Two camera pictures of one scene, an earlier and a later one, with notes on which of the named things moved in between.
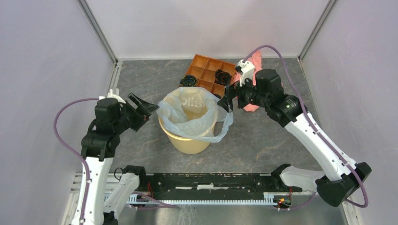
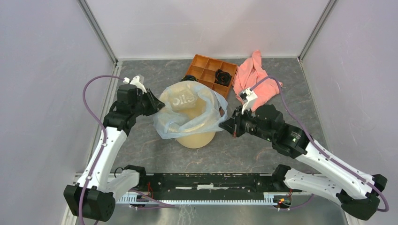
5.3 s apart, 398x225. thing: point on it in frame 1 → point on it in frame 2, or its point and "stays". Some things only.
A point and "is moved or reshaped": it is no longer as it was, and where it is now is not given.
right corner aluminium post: [317, 29] stays
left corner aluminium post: [91, 19] stays
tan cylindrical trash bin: [187, 146] → [191, 113]
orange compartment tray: [204, 69] stays
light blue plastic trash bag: [194, 113] is moved or reshaped
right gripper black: [232, 93] → [228, 124]
